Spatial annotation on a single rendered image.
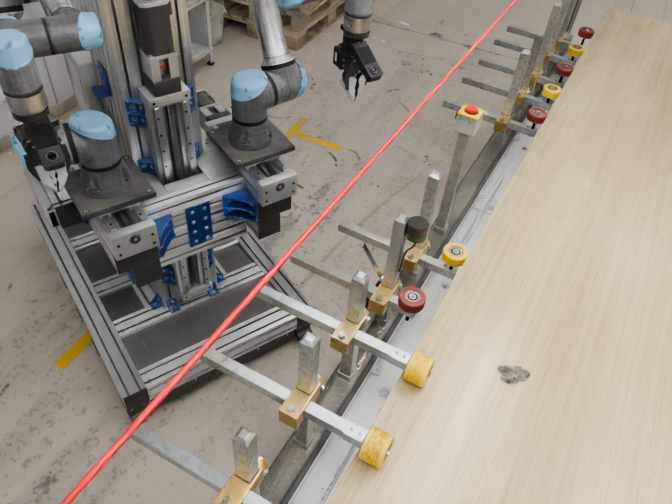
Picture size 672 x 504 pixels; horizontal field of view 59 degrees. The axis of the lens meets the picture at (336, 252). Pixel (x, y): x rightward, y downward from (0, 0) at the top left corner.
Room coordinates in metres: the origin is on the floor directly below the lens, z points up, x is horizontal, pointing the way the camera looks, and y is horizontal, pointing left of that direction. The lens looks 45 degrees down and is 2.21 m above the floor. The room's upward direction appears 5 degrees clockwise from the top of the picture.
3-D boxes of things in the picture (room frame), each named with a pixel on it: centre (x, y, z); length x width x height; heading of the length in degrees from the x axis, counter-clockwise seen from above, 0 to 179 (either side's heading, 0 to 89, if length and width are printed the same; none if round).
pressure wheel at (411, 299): (1.16, -0.24, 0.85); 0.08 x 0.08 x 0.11
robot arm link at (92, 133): (1.38, 0.72, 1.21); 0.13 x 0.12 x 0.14; 121
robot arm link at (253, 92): (1.70, 0.32, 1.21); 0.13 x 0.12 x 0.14; 135
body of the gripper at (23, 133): (1.04, 0.66, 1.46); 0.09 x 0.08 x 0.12; 38
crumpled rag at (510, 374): (0.92, -0.50, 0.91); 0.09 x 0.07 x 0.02; 88
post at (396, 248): (1.24, -0.17, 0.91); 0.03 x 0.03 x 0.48; 65
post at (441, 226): (1.70, -0.39, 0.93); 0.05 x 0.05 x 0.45; 65
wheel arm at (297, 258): (1.25, -0.06, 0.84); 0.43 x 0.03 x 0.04; 65
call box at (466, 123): (1.70, -0.39, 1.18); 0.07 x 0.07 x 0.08; 65
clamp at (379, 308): (1.21, -0.17, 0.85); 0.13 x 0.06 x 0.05; 155
